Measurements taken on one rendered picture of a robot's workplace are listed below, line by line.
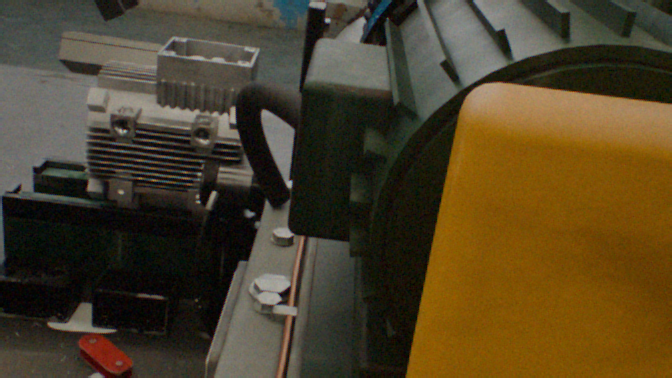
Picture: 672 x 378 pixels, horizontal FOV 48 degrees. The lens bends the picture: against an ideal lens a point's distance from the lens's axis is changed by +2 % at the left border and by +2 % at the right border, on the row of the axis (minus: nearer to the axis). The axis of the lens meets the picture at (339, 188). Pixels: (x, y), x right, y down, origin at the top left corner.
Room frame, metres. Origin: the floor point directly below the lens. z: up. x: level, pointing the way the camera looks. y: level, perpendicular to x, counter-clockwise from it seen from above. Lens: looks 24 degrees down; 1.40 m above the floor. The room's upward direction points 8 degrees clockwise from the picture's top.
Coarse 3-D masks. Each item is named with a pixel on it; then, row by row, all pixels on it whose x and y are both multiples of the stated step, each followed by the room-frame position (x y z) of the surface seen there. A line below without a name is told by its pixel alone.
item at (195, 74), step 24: (168, 48) 0.98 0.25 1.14; (192, 48) 1.03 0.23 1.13; (216, 48) 1.03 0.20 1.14; (240, 48) 1.03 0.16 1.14; (168, 72) 0.93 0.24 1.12; (192, 72) 0.93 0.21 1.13; (216, 72) 0.93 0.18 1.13; (240, 72) 0.94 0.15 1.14; (168, 96) 0.93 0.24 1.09; (192, 96) 0.93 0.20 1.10; (216, 96) 0.93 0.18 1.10
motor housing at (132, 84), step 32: (128, 64) 0.99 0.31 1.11; (128, 96) 0.93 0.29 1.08; (96, 128) 0.90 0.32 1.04; (160, 128) 0.89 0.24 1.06; (224, 128) 0.92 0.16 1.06; (96, 160) 0.88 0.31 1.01; (128, 160) 0.90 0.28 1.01; (160, 160) 0.89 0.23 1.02; (192, 160) 0.89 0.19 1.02; (224, 160) 0.90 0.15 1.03; (160, 192) 0.89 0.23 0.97
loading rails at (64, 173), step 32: (64, 160) 1.04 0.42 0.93; (64, 192) 1.01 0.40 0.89; (32, 224) 0.91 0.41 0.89; (64, 224) 0.91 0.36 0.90; (96, 224) 0.91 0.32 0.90; (128, 224) 0.91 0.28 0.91; (160, 224) 0.91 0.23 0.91; (192, 224) 0.91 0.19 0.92; (32, 256) 0.90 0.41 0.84; (64, 256) 0.91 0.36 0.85; (96, 256) 0.91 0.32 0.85; (128, 256) 0.91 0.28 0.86; (160, 256) 0.91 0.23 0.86; (192, 256) 0.91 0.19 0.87; (192, 288) 0.91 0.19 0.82
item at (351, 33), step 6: (360, 18) 1.35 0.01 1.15; (354, 24) 1.33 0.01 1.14; (360, 24) 1.30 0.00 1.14; (342, 30) 1.36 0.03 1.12; (348, 30) 1.31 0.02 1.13; (354, 30) 1.28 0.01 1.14; (360, 30) 1.25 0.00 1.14; (336, 36) 1.36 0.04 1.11; (342, 36) 1.31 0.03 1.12; (348, 36) 1.26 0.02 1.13; (354, 36) 1.23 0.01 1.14; (360, 36) 1.21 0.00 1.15; (354, 42) 1.20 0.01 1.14
